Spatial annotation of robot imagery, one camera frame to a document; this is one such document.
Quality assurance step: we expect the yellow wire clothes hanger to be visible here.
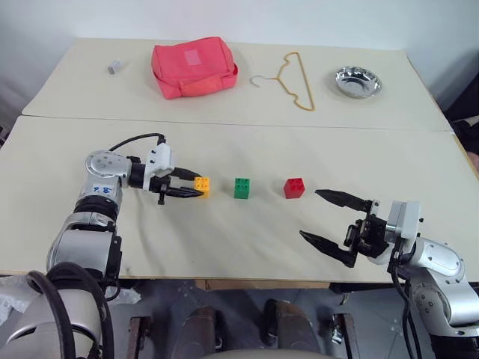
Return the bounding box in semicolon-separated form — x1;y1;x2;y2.
249;51;316;112

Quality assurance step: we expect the red studded cube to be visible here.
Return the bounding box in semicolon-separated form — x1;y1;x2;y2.
283;177;306;200

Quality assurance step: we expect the beige table cover sheet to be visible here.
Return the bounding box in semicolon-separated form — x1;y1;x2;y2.
0;114;479;284
21;37;454;132

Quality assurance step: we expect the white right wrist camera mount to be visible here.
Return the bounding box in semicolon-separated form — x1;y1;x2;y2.
368;200;424;266

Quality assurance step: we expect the thick black cable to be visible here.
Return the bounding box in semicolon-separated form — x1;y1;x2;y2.
26;269;76;359
46;261;115;359

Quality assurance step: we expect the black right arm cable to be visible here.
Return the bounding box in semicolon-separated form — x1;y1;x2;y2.
388;251;423;359

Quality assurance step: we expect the yellow studded cube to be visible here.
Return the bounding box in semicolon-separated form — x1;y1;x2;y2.
193;177;212;198

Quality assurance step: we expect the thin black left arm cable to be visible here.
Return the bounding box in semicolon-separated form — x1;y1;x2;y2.
107;132;168;153

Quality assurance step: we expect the dark rounded shape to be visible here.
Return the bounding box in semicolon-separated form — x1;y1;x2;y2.
263;298;320;349
182;305;219;353

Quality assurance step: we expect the crumpled clear plastic wrap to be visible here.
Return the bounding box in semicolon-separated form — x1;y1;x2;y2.
0;275;31;327

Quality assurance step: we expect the green studded cube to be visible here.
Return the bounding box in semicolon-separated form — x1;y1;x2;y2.
234;177;251;200

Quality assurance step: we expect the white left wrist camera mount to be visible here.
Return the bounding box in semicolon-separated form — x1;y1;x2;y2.
144;144;177;180

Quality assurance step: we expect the pink fabric bag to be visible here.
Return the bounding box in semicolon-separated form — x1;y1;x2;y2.
150;36;240;101

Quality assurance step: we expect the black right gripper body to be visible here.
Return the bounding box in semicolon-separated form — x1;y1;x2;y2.
343;200;391;260

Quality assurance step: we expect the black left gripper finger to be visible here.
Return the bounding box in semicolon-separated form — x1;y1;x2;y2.
165;186;206;199
170;167;204;181

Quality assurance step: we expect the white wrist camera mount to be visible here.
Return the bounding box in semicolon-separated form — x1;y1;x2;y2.
368;200;424;266
144;144;177;180

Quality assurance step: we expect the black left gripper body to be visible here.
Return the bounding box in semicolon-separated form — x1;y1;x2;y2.
148;174;174;206

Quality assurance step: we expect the shiny steel bowl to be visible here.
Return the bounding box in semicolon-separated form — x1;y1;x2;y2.
334;65;383;99

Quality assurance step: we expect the brown metal bar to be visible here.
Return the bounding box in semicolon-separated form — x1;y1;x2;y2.
126;316;153;359
332;313;361;359

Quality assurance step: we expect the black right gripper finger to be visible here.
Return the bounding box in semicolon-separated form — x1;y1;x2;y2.
314;188;374;215
299;230;359;269

